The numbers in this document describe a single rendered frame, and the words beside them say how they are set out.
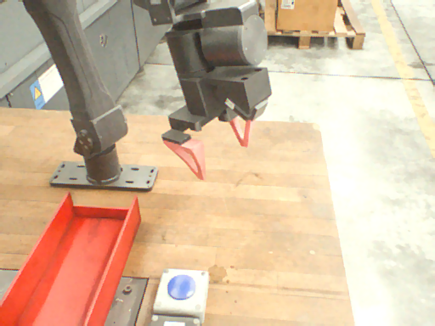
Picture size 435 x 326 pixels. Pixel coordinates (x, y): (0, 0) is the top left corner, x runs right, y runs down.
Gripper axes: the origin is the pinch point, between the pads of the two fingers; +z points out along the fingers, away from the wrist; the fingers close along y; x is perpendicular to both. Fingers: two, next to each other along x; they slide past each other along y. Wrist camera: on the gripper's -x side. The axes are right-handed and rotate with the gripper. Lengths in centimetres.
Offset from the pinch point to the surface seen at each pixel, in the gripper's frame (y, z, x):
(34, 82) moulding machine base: 26, 13, 147
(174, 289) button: -16.6, 10.9, -2.9
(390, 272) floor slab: 83, 112, 20
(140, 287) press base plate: -18.4, 12.8, 4.1
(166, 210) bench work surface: -5.2, 11.7, 13.8
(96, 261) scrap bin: -20.2, 10.1, 12.3
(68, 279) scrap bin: -24.9, 9.6, 12.2
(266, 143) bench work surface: 23.9, 14.3, 14.5
